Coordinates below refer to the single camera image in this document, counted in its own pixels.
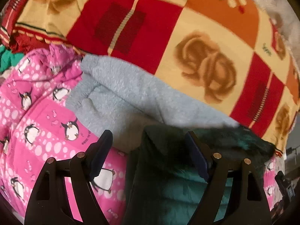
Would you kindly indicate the white bedding behind blanket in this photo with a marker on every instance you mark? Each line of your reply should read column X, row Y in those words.
column 285, row 18

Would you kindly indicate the red orange rose blanket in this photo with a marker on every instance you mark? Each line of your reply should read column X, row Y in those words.
column 228, row 54

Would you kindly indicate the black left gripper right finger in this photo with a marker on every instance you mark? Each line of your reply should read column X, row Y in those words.
column 247, row 202

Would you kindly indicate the pink penguin bed sheet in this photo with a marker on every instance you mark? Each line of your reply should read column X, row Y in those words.
column 37, row 125

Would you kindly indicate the green quilted puffer jacket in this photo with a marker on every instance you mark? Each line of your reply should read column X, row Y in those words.
column 163, row 185

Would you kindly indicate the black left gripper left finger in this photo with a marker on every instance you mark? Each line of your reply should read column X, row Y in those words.
column 62, row 193

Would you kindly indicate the green cloth at bed edge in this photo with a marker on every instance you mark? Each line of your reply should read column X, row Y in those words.
column 8, row 59

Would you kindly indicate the grey folded sweatshirt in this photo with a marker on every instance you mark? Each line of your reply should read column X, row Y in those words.
column 118, row 96

